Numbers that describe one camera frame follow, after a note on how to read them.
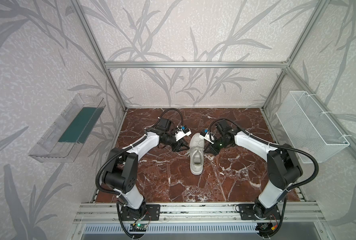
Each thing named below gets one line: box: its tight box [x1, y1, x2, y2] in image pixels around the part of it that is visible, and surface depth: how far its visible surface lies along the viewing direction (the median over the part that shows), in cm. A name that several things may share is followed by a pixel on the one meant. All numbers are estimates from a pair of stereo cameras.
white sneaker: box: [189, 133, 205, 175], surface depth 88 cm
